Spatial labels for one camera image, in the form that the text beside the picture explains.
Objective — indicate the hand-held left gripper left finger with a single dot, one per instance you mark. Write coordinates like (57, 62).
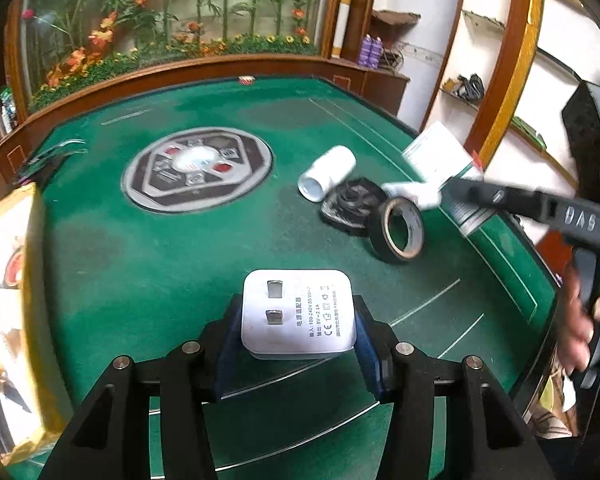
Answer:
(228, 360)

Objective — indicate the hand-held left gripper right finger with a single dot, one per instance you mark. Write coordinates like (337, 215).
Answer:
(367, 355)

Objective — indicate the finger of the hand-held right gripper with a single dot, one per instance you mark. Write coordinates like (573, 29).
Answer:
(520, 202)

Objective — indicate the white charger adapter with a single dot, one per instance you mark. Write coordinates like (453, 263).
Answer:
(297, 310)

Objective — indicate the small white plastic piece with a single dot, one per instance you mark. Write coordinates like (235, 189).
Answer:
(412, 195)

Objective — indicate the person's right hand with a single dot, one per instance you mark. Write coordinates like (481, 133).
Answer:
(575, 330)

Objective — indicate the white and green carton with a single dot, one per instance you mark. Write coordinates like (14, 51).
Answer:
(440, 160)

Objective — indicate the black tape roll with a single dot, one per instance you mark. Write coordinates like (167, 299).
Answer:
(397, 230)

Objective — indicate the black round plastic disc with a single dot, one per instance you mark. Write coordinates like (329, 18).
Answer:
(350, 205)

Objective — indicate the white plastic bottle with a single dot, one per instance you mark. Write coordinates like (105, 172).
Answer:
(327, 172)

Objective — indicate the round table control panel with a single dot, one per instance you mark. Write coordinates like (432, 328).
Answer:
(197, 170)

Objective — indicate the yellow cardboard box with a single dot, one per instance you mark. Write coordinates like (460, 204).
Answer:
(15, 310)

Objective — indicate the white paper roll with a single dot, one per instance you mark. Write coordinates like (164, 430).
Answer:
(345, 7)

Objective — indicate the red poker chip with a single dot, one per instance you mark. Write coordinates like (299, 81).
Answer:
(245, 80)

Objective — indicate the artificial flower glass display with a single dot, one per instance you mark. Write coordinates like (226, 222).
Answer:
(170, 15)

